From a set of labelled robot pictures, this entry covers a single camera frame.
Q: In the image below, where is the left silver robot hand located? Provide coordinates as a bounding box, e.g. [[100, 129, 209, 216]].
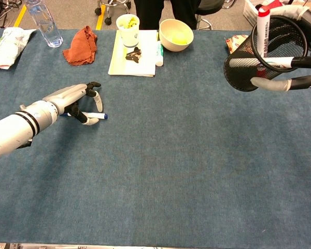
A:
[[43, 81, 104, 126]]

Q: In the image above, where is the blue cap marker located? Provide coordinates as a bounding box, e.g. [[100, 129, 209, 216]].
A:
[[60, 112, 109, 120]]

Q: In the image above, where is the red cap marker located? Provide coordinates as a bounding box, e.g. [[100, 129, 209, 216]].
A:
[[256, 5, 273, 78]]

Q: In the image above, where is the black mesh pen cup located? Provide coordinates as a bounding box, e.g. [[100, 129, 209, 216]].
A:
[[223, 15, 310, 92]]

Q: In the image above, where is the rust brown cloth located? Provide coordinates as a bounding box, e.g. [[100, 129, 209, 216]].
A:
[[62, 25, 98, 66]]

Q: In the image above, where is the white plastic basket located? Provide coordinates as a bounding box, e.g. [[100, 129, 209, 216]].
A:
[[243, 0, 262, 26]]

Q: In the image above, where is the clear plastic water bottle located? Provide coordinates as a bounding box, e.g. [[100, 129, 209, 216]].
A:
[[24, 0, 64, 48]]

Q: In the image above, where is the white printed snack bag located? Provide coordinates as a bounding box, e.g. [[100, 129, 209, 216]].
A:
[[0, 27, 37, 71]]

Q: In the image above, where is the red patterned wrapped packet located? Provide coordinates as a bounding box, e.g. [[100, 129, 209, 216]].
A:
[[224, 34, 253, 54]]

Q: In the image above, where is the yellow and white booklet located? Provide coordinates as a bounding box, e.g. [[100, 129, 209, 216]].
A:
[[108, 30, 159, 78]]

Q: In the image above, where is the white paper cup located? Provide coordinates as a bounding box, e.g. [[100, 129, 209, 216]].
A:
[[116, 13, 140, 48]]

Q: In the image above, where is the yellow toy figure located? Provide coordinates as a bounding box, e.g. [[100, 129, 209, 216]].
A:
[[121, 16, 139, 29]]

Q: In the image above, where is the chrome wheeled stool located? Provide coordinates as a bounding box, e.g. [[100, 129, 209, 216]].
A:
[[94, 0, 132, 26]]

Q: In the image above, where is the white green glue stick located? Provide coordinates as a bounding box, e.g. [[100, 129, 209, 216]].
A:
[[154, 40, 164, 67]]

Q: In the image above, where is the black seat stool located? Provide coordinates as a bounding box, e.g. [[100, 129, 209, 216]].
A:
[[195, 0, 238, 31]]

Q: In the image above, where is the beige bowl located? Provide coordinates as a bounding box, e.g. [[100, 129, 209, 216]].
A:
[[159, 18, 194, 52]]

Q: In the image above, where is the person in black trousers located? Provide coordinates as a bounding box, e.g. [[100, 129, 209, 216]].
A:
[[133, 0, 205, 31]]

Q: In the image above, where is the blue felt table cover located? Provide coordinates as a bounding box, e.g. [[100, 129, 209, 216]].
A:
[[0, 27, 311, 246]]

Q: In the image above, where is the yellow ball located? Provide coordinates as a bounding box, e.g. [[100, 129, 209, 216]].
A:
[[171, 32, 189, 45]]

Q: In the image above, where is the black equipment with cables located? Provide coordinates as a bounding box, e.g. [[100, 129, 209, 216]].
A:
[[0, 0, 23, 28]]

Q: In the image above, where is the aluminium table edge rail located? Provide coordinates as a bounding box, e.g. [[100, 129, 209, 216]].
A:
[[0, 242, 135, 249]]

